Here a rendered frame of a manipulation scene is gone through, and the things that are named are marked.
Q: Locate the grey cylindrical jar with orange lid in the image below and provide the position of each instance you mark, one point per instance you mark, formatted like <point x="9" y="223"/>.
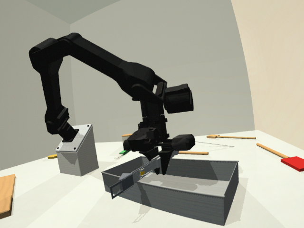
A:
<point x="125" y="136"/>

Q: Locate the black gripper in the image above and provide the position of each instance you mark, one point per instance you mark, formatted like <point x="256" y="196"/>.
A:
<point x="181" y="142"/>

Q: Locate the grey rectangular roasting tin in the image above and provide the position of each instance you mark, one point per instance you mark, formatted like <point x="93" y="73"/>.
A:
<point x="198" y="189"/>

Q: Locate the red spatula with wooden handle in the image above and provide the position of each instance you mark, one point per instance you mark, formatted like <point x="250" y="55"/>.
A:
<point x="294" y="162"/>

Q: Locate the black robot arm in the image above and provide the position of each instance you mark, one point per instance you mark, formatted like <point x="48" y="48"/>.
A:
<point x="133" y="78"/>

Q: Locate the light wooden board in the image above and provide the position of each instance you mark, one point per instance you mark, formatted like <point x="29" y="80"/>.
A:
<point x="7" y="184"/>

